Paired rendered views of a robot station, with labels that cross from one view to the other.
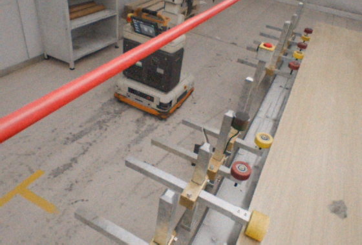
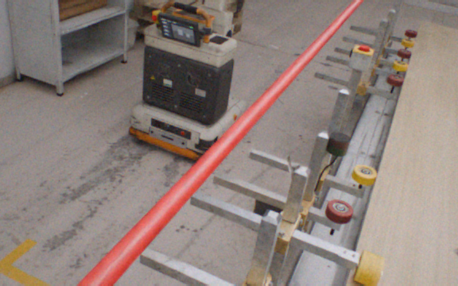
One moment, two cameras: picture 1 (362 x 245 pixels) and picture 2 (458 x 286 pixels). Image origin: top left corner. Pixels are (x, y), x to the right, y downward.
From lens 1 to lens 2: 0.30 m
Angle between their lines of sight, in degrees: 4
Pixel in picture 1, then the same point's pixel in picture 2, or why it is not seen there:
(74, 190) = (83, 267)
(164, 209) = (265, 234)
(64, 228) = not seen: outside the picture
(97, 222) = (171, 264)
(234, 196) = not seen: hidden behind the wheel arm
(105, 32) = (106, 40)
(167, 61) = (211, 79)
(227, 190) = not seen: hidden behind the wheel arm
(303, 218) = (425, 264)
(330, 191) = (456, 233)
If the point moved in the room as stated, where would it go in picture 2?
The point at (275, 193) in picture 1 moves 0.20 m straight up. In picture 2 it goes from (386, 237) to (410, 180)
